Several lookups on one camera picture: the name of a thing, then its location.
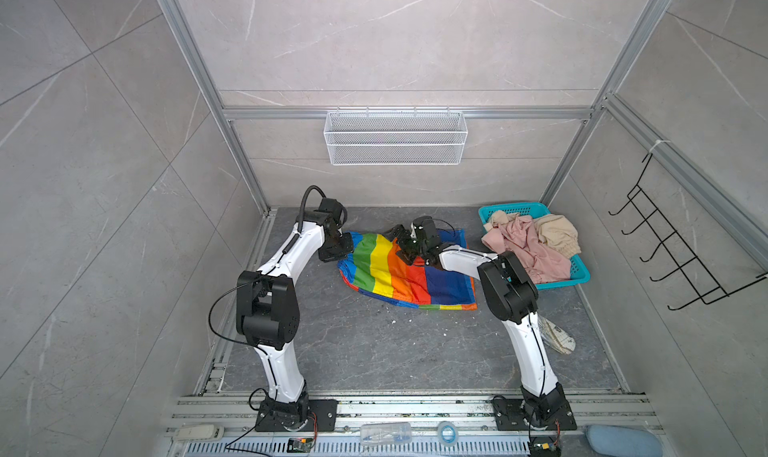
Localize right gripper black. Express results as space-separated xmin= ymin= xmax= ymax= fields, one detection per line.
xmin=382 ymin=224 xmax=428 ymax=264

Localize rainbow striped shorts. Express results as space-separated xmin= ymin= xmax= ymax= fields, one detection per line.
xmin=338 ymin=232 xmax=477 ymax=311

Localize teal plastic laundry basket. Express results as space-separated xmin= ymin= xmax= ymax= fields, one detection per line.
xmin=478 ymin=202 xmax=591 ymax=290

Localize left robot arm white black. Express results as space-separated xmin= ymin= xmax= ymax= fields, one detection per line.
xmin=226 ymin=185 xmax=353 ymax=431

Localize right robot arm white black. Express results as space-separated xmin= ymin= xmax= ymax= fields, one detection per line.
xmin=384 ymin=216 xmax=575 ymax=430

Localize pink shorts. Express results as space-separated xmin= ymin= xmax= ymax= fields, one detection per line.
xmin=482 ymin=211 xmax=571 ymax=284

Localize folded patterned beige shorts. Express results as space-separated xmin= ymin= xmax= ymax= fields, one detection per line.
xmin=538 ymin=316 xmax=576 ymax=355

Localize clear plastic bottle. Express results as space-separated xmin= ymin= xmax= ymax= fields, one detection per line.
xmin=360 ymin=422 xmax=412 ymax=447

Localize clear tape roll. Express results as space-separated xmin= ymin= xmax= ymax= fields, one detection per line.
xmin=436 ymin=421 xmax=458 ymax=447

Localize small circuit board left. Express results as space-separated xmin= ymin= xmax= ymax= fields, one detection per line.
xmin=286 ymin=437 xmax=316 ymax=453

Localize small circuit board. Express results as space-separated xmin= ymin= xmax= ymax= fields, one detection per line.
xmin=529 ymin=436 xmax=562 ymax=457
xmin=286 ymin=437 xmax=316 ymax=453

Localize small circuit board right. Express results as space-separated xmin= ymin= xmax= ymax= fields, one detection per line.
xmin=529 ymin=436 xmax=562 ymax=457

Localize blue grey cloth bundle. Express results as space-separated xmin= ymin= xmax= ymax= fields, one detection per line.
xmin=586 ymin=425 xmax=663 ymax=457

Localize white wire mesh wall basket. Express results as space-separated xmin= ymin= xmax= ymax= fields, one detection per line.
xmin=323 ymin=110 xmax=468 ymax=166

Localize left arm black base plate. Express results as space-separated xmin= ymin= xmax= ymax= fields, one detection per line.
xmin=255 ymin=399 xmax=338 ymax=432

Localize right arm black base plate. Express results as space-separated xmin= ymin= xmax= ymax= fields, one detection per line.
xmin=490 ymin=395 xmax=578 ymax=431

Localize black wire hook rack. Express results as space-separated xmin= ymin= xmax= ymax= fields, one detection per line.
xmin=608 ymin=152 xmax=767 ymax=312

